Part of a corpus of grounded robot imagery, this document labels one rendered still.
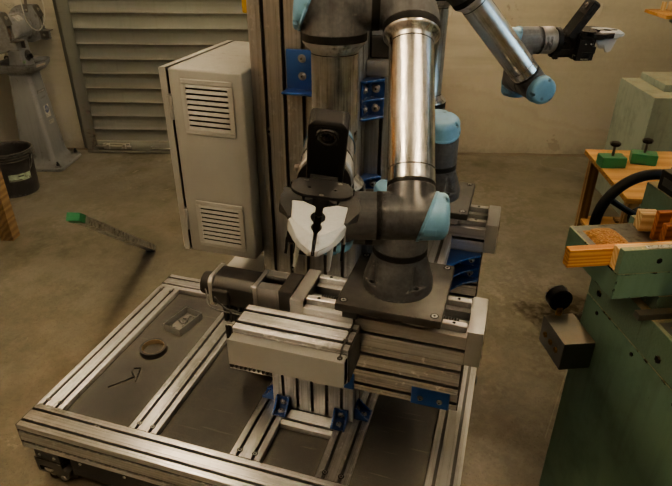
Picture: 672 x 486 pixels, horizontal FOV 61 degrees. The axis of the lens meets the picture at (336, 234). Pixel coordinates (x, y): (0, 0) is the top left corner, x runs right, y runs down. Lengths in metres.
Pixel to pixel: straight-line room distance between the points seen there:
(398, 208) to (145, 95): 3.66
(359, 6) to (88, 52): 3.59
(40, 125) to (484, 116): 3.05
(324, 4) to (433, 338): 0.70
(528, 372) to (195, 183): 1.49
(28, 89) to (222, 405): 2.98
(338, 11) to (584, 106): 3.57
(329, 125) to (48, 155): 3.88
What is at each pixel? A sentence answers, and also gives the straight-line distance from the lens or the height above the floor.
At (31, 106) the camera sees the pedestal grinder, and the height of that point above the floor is 0.43.
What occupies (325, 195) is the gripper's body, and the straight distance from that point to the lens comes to 0.65.
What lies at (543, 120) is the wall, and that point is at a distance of 4.42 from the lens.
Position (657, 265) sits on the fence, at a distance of 1.31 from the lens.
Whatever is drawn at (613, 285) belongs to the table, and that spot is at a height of 0.87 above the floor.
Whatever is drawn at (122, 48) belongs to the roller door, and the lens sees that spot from 4.38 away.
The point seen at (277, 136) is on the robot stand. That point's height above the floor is 1.08.
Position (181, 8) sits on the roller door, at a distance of 4.19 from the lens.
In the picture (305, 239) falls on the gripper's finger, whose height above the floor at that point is 1.24.
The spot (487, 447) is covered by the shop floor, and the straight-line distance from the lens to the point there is 2.07.
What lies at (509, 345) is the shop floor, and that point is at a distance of 2.48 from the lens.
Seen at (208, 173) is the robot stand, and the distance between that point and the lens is 1.42.
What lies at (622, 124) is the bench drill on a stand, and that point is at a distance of 3.79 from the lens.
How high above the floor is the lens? 1.52
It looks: 29 degrees down
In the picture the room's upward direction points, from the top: straight up
